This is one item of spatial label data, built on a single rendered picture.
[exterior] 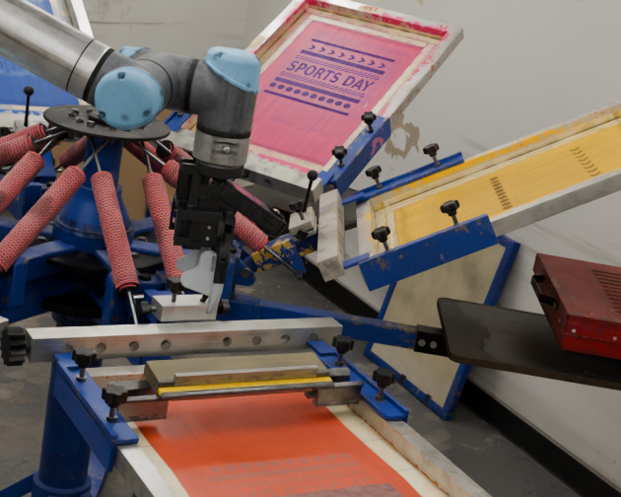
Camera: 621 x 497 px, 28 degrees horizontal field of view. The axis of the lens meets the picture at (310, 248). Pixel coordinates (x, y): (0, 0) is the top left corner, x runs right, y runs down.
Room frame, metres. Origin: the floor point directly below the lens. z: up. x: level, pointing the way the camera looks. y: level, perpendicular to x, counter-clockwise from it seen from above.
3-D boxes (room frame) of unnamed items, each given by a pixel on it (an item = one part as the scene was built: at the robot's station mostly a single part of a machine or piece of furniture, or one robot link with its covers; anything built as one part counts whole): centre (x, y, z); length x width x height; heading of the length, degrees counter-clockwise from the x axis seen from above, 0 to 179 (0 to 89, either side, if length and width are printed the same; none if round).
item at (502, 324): (2.87, -0.15, 0.91); 1.34 x 0.40 x 0.08; 92
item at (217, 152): (1.64, 0.14, 1.58); 0.08 x 0.08 x 0.05
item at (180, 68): (1.63, 0.25, 1.66); 0.11 x 0.11 x 0.08; 87
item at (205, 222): (1.64, 0.15, 1.50); 0.09 x 0.08 x 0.12; 105
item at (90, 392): (2.00, 0.33, 0.98); 0.30 x 0.05 x 0.07; 32
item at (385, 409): (2.30, -0.14, 0.98); 0.30 x 0.05 x 0.07; 32
